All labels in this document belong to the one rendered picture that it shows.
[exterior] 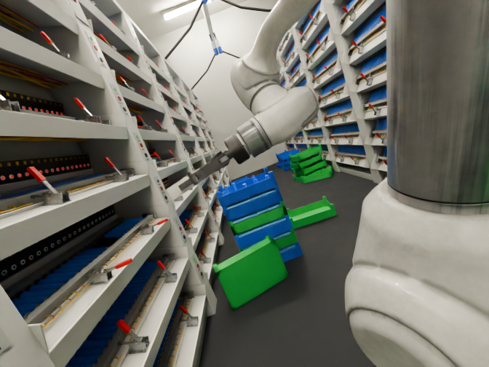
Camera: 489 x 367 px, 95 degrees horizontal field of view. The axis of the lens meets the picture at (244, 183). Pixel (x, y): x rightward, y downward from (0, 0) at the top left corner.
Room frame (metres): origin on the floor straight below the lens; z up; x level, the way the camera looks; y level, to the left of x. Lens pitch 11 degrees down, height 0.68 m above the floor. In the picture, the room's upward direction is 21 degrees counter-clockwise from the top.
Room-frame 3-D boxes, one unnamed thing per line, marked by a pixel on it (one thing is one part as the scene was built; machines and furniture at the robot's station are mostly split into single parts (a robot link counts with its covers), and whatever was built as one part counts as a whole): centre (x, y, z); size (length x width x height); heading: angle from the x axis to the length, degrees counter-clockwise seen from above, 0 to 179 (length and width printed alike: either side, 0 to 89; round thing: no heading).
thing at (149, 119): (1.65, 0.41, 0.85); 0.20 x 0.09 x 1.71; 88
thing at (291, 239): (1.19, 0.00, 0.12); 0.30 x 0.20 x 0.08; 89
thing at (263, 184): (1.19, 0.00, 0.44); 0.30 x 0.20 x 0.08; 89
